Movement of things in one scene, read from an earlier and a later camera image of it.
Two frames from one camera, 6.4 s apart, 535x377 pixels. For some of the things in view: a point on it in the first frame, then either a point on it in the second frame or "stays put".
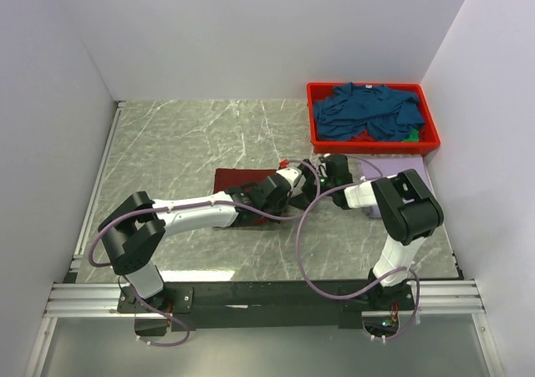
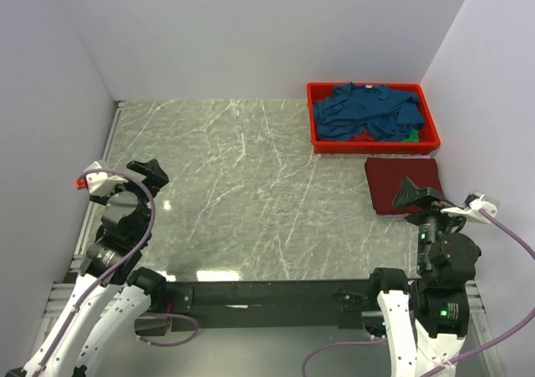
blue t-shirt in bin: x=387 y=114 stays put
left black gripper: x=284 y=203 → x=155 y=176
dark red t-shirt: x=229 y=178 → x=385 y=177
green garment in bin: x=413 y=136 stays put
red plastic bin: x=430 y=140 stays put
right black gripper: x=308 y=172 → x=432 y=201
